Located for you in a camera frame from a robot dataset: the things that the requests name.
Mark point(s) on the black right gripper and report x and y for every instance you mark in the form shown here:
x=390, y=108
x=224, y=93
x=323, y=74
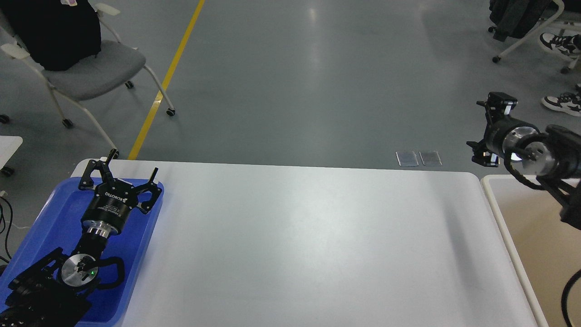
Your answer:
x=502, y=134

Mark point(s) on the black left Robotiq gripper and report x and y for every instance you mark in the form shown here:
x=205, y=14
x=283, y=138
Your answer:
x=110, y=204

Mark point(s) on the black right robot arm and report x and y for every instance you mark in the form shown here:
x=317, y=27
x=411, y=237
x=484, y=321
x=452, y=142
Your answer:
x=550, y=161

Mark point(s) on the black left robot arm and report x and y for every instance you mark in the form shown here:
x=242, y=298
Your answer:
x=79, y=263

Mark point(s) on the right floor outlet plate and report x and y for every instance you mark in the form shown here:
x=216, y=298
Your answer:
x=430, y=158

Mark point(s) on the floor outlet plate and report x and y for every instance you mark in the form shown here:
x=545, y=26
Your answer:
x=407, y=158
x=430, y=158

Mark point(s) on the blue plastic tray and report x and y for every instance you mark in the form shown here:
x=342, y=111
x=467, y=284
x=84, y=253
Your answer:
x=58, y=225

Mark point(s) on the lower black white sneaker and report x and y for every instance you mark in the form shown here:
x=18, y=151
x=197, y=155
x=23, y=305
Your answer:
x=568, y=103

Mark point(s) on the black white sneaker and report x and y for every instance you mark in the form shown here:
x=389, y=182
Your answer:
x=568, y=103
x=567, y=47

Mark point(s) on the left floor outlet plate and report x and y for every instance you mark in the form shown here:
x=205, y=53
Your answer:
x=407, y=158

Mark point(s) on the white chair with dark coat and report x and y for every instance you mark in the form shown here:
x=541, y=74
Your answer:
x=523, y=19

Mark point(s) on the upper black white sneaker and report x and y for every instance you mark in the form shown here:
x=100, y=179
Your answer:
x=567, y=47

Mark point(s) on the white side table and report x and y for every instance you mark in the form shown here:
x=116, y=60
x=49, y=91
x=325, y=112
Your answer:
x=8, y=146

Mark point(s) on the grey white office chair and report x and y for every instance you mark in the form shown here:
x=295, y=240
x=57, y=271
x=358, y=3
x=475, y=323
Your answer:
x=93, y=76

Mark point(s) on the beige plastic bin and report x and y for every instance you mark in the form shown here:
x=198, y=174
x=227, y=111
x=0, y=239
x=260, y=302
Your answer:
x=545, y=252

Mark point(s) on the black jacket on chair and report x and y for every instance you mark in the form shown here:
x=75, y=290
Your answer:
x=56, y=34

